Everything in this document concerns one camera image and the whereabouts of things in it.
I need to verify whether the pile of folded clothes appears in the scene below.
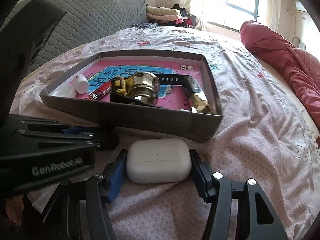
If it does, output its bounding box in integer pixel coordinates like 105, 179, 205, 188
131, 4, 198, 29

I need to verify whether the white bottle cap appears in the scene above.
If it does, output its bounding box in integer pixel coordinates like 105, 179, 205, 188
51, 85, 77, 99

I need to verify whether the small white pill bottle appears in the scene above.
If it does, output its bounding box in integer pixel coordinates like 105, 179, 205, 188
73, 74, 89, 94

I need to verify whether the red lighter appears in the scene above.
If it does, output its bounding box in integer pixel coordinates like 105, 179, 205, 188
86, 81, 111, 101

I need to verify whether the red quilted duvet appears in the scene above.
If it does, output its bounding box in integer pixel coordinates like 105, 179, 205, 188
239, 21, 319, 128

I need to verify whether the black and gold wristwatch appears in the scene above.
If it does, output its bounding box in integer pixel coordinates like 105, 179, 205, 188
110, 74, 214, 114

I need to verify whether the grey cardboard tray box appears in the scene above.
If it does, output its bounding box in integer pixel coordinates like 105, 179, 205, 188
40, 49, 222, 142

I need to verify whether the right beige curtain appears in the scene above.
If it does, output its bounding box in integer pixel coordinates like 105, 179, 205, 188
266, 0, 281, 31

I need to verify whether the grey quilted headboard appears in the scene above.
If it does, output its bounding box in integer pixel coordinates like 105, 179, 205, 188
27, 0, 147, 73

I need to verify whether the pink floral bed sheet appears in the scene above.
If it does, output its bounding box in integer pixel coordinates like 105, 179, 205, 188
10, 27, 319, 239

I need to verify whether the white earbuds case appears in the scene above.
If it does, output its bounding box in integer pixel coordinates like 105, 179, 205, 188
126, 138, 191, 184

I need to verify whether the white air conditioner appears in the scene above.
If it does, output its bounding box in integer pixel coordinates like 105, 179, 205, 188
295, 1, 307, 12

